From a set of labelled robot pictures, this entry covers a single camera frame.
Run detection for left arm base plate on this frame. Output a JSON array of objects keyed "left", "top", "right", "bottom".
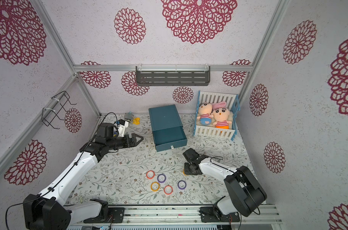
[{"left": 83, "top": 207, "right": 125, "bottom": 224}]

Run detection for yellow tape roll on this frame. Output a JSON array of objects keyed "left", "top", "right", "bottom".
[{"left": 150, "top": 182, "right": 160, "bottom": 192}]

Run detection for yellow duck toy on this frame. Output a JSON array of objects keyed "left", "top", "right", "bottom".
[{"left": 132, "top": 117, "right": 140, "bottom": 125}]

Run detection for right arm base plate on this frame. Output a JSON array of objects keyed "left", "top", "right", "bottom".
[{"left": 199, "top": 207, "right": 241, "bottom": 223}]

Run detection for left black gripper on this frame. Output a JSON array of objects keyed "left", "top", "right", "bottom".
[{"left": 107, "top": 132, "right": 143, "bottom": 150}]

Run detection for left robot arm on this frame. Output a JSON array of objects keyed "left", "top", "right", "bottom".
[{"left": 23, "top": 134, "right": 144, "bottom": 230}]

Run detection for black-haired plush doll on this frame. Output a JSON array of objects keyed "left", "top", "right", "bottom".
[{"left": 212, "top": 101, "right": 232, "bottom": 129}]

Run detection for red tape roll upper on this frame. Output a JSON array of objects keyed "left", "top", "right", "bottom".
[{"left": 146, "top": 170, "right": 155, "bottom": 180}]

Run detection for aluminium rail frame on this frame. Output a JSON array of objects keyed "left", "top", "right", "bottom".
[{"left": 68, "top": 205, "right": 285, "bottom": 230}]

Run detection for purple tape roll left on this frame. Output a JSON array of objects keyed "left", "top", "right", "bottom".
[{"left": 157, "top": 173, "right": 167, "bottom": 184}]

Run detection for grey shark toy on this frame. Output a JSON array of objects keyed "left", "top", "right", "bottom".
[{"left": 124, "top": 112, "right": 135, "bottom": 123}]

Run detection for pink plush doll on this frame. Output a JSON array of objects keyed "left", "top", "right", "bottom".
[{"left": 197, "top": 103, "right": 213, "bottom": 126}]

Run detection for purple tape roll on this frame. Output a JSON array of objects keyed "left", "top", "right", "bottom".
[
  {"left": 157, "top": 173, "right": 167, "bottom": 184},
  {"left": 177, "top": 180, "right": 187, "bottom": 190}
]

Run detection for red tape roll lower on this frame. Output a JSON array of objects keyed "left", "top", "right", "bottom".
[{"left": 163, "top": 185, "right": 174, "bottom": 196}]

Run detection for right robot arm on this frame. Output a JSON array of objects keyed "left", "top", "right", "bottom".
[{"left": 183, "top": 149, "right": 267, "bottom": 222}]

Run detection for white blue toy crib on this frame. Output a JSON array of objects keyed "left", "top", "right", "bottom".
[{"left": 193, "top": 91, "right": 240, "bottom": 140}]

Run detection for black wire wall rack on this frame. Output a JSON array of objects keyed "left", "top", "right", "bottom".
[{"left": 41, "top": 91, "right": 76, "bottom": 130}]

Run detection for red tape roll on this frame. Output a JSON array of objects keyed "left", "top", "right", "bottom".
[
  {"left": 146, "top": 170, "right": 155, "bottom": 180},
  {"left": 163, "top": 185, "right": 174, "bottom": 196}
]

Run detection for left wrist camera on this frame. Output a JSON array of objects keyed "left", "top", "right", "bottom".
[{"left": 96, "top": 119, "right": 129, "bottom": 139}]

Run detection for grey wall shelf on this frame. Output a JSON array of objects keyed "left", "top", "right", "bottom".
[{"left": 135, "top": 66, "right": 210, "bottom": 86}]

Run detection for teal three-drawer cabinet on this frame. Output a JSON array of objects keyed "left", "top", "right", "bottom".
[{"left": 149, "top": 104, "right": 187, "bottom": 152}]

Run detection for purple tape roll right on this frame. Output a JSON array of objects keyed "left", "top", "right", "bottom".
[{"left": 177, "top": 180, "right": 187, "bottom": 190}]

